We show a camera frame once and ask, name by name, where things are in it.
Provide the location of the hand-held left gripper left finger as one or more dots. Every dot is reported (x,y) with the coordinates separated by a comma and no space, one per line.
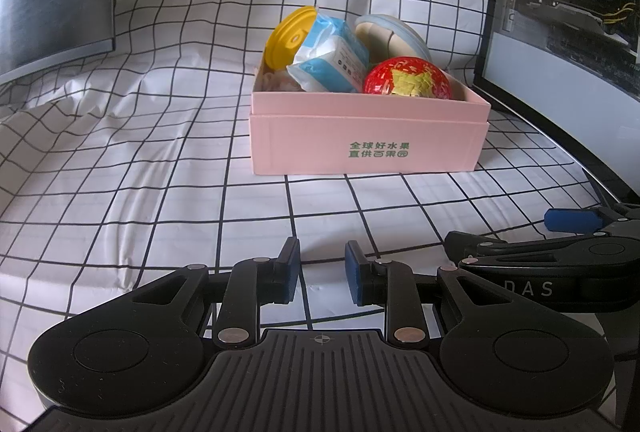
(290,272)

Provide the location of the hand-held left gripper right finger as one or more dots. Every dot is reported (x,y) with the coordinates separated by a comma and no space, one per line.
(355,274)

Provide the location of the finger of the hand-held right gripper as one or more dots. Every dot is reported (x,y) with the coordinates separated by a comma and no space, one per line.
(572,219)
(460,244)

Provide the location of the pink cardboard box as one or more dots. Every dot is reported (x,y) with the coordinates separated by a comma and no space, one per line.
(300,137)

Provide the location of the red gold ball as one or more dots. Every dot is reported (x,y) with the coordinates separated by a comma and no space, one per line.
(380,80)

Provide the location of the pink white striped towel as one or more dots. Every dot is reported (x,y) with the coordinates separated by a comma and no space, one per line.
(277,81)

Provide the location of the blue white tissue packet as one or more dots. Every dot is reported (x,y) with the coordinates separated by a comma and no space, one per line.
(325,57)

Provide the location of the round beige container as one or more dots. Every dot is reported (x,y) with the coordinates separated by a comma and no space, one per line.
(385,37)

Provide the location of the computer case with glass panel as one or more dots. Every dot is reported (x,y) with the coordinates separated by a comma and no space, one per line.
(550,62)

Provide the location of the white black checked tablecloth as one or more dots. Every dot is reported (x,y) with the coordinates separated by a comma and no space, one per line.
(150,162)

